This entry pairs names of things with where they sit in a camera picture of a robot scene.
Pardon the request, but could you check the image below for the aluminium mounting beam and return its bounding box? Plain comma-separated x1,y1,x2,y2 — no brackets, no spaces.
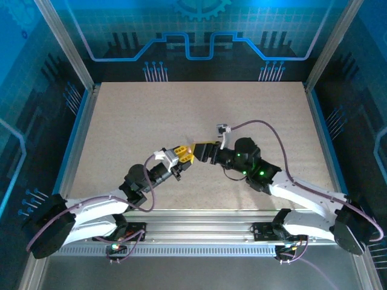
120,210,338,246

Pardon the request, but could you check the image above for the black connector box with LEDs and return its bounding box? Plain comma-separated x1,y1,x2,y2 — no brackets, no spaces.
275,243,300,263
105,243,128,263

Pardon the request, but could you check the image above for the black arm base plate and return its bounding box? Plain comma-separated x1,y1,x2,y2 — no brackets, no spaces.
92,222,148,242
252,222,309,242

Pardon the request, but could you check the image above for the aluminium table edge rail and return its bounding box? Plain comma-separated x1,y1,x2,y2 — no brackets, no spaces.
304,83,348,197
59,84,100,197

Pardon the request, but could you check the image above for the slotted grey cable duct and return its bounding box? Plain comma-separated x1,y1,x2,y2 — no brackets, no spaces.
48,245,281,257

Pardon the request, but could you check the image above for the grey metal base plate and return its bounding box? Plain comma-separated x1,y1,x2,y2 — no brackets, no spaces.
39,256,363,290

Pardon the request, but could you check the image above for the aluminium frame post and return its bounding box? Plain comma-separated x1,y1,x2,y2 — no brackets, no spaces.
18,256,51,290
304,0,359,88
352,241,387,290
33,0,97,91

